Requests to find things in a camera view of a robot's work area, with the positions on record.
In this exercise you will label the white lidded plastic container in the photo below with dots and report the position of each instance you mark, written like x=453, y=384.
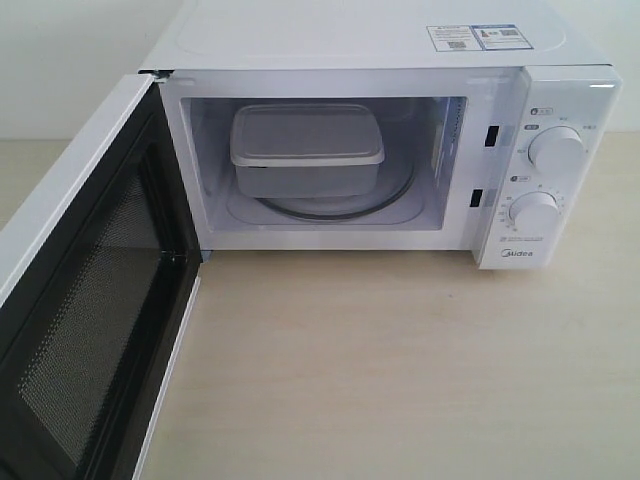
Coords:
x=306, y=150

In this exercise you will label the white microwave door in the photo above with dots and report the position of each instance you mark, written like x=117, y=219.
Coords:
x=99, y=274

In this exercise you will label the white Midea microwave oven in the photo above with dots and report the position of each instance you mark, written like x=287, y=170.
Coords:
x=468, y=117

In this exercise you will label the glass turntable plate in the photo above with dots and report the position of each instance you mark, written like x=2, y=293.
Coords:
x=395, y=178

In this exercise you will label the lower white timer knob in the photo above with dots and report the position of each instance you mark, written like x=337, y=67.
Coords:
x=535, y=212

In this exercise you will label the warning label sticker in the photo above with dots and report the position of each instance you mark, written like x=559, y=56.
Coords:
x=453, y=38

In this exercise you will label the upper white control knob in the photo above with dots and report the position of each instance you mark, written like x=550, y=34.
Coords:
x=557, y=151

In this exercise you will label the blue energy label sticker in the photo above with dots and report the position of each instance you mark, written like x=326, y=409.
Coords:
x=499, y=37

